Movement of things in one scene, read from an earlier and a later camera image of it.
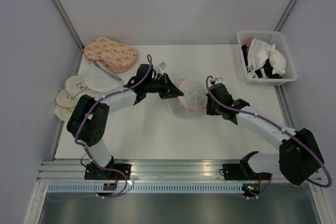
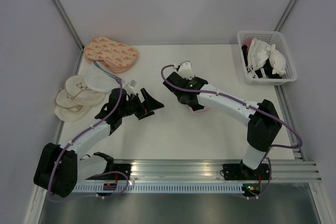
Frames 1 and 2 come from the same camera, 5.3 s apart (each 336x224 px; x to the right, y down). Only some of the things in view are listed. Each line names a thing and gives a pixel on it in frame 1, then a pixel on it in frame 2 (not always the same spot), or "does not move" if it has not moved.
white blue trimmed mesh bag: (98, 78) does not move
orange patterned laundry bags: (117, 57) does not move
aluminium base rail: (143, 170) does not move
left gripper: (169, 89) -> (148, 106)
